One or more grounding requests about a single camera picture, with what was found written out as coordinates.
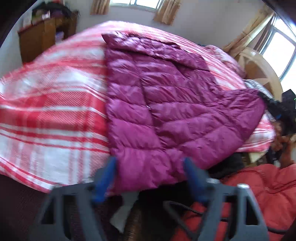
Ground beige curtain left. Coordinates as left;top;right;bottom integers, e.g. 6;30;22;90
90;0;110;15

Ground red white plaid bed sheet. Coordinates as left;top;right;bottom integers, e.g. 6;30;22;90
1;21;274;193

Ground brown wooden desk cabinet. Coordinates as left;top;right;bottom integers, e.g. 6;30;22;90
18;11;79;63

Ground black clothes pile on desk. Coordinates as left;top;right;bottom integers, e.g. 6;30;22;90
32;1;80;18

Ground pink floral pillow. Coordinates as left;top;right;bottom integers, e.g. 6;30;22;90
205;45;246;79

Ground magenta quilted down jacket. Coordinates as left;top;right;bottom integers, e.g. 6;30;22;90
103;33;266;193

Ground wooden bed headboard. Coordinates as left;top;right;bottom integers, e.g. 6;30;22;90
235;47;283;101

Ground beige side window curtain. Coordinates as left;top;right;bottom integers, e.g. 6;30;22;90
223;4;274;58

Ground window with metal frame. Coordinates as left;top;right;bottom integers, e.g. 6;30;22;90
110;0;163;11

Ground red padded jacket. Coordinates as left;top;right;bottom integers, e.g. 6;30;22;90
172;163;296;241

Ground beige curtain right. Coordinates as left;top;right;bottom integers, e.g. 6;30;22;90
154;0;182;26

